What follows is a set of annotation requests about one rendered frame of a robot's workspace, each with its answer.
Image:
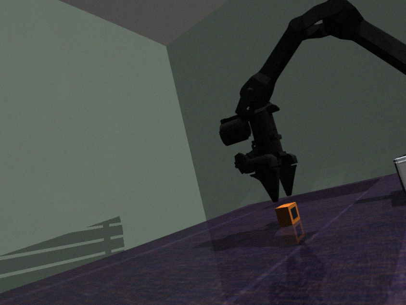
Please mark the orange block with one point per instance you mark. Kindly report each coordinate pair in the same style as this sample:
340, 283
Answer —
287, 214

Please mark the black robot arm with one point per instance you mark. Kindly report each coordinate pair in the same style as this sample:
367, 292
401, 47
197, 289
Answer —
340, 19

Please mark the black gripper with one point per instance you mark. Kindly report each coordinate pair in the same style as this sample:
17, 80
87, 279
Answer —
272, 164

